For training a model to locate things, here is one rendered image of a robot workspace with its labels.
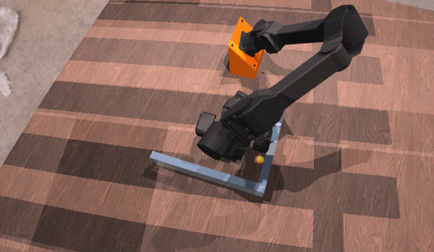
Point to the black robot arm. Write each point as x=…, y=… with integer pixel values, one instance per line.
x=343, y=34

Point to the yellow-orange ball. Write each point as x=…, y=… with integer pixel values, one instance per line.
x=260, y=160

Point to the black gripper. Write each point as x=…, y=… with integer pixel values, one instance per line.
x=261, y=143

